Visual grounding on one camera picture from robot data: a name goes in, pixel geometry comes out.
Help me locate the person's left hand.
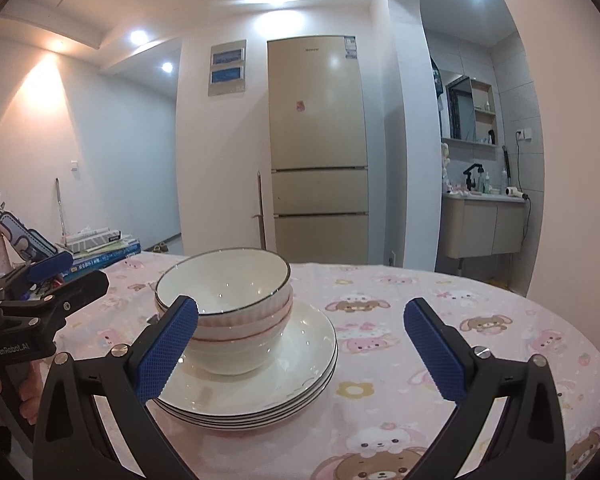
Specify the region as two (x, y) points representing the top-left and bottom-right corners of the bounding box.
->
(0, 362), (43, 423)

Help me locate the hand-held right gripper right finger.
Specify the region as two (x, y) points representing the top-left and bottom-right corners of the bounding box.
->
(403, 297), (567, 480)

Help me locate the white black rimmed bowl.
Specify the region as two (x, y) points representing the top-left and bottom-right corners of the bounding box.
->
(155, 248), (292, 317)

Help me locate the thick blue book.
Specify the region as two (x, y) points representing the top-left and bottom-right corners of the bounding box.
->
(62, 242), (142, 278)

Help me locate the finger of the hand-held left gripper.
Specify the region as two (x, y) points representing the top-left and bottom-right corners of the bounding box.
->
(42, 270), (110, 332)
(0, 251), (74, 306)

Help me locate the black bathroom faucet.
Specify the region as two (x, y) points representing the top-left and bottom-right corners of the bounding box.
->
(462, 162), (485, 193)

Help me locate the white plush toy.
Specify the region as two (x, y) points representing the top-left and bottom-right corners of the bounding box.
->
(440, 142), (453, 188)

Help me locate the bathroom mirror cabinet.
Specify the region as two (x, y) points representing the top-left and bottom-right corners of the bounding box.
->
(442, 69), (498, 147)

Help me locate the beige bathroom vanity cabinet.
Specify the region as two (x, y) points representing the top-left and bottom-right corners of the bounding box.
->
(441, 195), (527, 260)

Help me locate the beige three door refrigerator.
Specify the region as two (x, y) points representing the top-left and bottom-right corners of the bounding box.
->
(266, 35), (371, 266)

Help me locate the grey striped box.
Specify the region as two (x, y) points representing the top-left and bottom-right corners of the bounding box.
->
(62, 228), (123, 251)

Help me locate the pink carrot print bowl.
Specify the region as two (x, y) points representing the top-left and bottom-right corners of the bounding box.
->
(154, 290), (295, 341)
(180, 310), (295, 376)

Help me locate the white navy trimmed pouch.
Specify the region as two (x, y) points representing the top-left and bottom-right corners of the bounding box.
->
(0, 204), (60, 257)

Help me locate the brown wooden stick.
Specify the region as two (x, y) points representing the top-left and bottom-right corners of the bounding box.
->
(252, 171), (267, 251)

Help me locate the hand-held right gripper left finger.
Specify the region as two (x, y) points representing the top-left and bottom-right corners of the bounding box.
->
(32, 295), (201, 480)

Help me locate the grey wall electrical panel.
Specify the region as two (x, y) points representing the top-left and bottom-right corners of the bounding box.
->
(208, 39), (247, 97)

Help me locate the green cover book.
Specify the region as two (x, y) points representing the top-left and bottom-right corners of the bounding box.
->
(80, 239), (136, 254)

